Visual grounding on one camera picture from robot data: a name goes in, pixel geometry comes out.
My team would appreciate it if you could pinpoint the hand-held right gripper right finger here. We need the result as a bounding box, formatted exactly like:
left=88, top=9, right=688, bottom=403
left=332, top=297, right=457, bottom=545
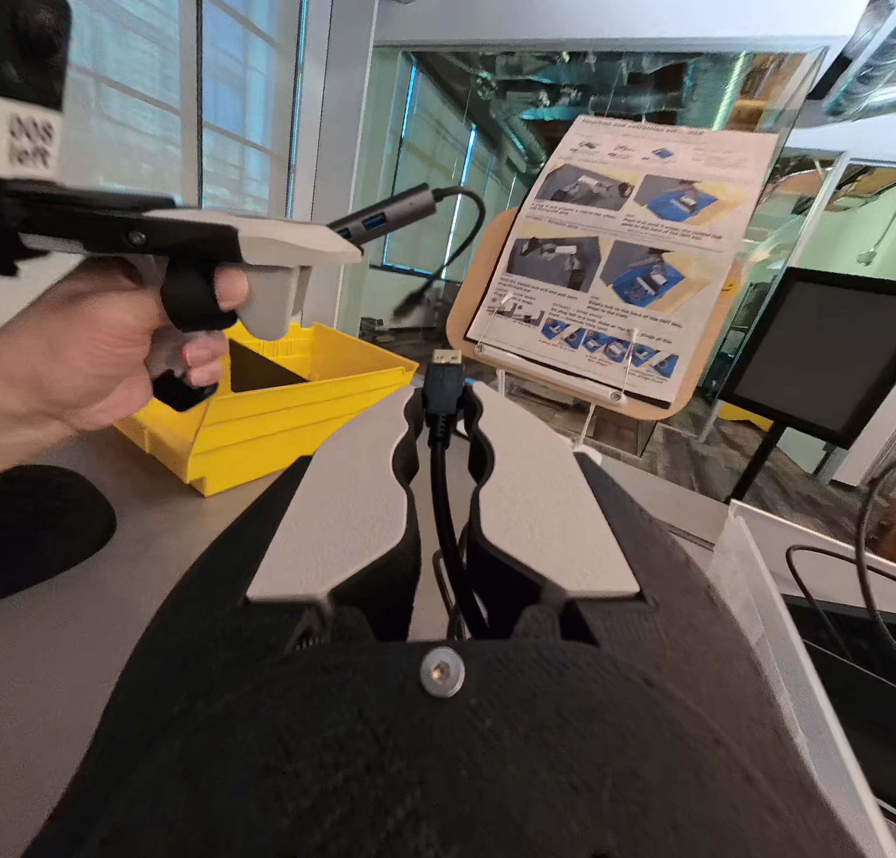
left=463, top=380, right=643, bottom=626

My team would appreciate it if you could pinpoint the printed instruction sheet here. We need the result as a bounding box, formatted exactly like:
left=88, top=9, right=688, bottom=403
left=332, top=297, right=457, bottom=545
left=465, top=114, right=780, bottom=405

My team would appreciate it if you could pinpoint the glass window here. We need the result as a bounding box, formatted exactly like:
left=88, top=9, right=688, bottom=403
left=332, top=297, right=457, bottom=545
left=381, top=67, right=491, bottom=274
left=42, top=0, right=312, bottom=218

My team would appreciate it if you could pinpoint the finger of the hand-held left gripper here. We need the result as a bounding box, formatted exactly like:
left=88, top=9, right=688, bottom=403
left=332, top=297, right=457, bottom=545
left=149, top=207, right=365, bottom=267

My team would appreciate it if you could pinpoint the white metal stand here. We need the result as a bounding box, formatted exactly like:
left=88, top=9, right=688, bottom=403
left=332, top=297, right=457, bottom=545
left=472, top=340, right=631, bottom=453

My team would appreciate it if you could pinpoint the person's left hand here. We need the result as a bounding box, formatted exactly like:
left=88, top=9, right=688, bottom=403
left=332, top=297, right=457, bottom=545
left=0, top=259, right=252, bottom=468

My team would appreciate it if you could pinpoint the black framed panel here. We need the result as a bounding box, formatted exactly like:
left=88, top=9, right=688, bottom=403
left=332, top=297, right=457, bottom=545
left=717, top=266, right=896, bottom=502

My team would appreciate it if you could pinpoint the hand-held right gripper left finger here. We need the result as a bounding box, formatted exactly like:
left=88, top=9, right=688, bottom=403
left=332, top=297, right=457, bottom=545
left=245, top=385, right=427, bottom=626

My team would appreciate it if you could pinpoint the grey USB hub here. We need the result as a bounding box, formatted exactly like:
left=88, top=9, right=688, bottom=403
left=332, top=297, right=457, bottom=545
left=328, top=182, right=487, bottom=320

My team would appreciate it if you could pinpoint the yellow storage bin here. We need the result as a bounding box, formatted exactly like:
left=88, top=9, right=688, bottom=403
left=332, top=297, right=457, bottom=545
left=112, top=320, right=420, bottom=498

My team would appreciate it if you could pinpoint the black bin divider plate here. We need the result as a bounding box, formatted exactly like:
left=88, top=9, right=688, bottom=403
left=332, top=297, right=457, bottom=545
left=227, top=340, right=309, bottom=394

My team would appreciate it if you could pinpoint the clear plastic bin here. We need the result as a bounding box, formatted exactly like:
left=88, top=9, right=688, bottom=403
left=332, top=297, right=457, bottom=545
left=707, top=497, right=896, bottom=858

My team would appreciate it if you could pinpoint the instruction sheet on wooden stand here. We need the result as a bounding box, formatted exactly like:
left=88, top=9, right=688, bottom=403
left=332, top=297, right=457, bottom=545
left=446, top=207, right=743, bottom=422

